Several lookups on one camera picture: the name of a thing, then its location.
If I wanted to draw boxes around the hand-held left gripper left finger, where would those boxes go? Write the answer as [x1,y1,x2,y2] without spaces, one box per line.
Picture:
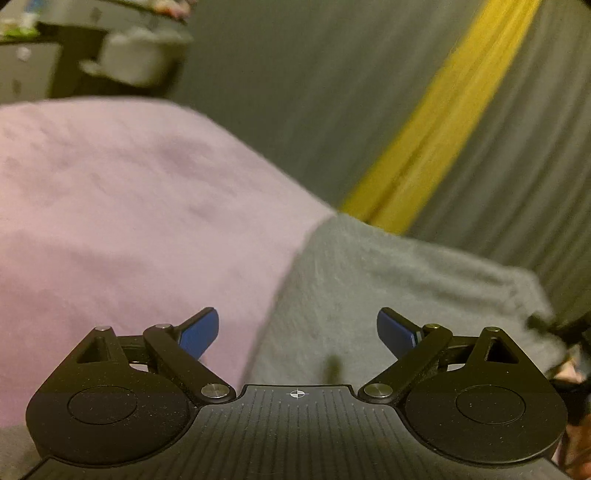
[65,306,237,402]

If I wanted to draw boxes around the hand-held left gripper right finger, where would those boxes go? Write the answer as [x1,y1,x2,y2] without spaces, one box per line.
[359,306,532,402]

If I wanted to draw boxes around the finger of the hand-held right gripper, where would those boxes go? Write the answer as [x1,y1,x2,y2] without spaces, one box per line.
[526,313,591,352]

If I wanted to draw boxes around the grey pants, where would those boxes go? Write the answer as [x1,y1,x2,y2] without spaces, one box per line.
[247,213,570,386]

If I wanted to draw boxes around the pink bed blanket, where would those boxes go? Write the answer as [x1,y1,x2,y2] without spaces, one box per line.
[0,97,335,428]

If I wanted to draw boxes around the grey curtain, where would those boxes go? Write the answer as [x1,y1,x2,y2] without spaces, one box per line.
[171,0,490,217]
[409,0,591,324]

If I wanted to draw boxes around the yellow curtain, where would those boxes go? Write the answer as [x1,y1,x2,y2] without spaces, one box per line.
[339,0,543,236]

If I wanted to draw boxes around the white fluffy chair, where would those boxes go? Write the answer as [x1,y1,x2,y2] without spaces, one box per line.
[79,27,194,88]

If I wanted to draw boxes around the grey desk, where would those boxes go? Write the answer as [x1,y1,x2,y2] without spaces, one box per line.
[0,0,188,104]

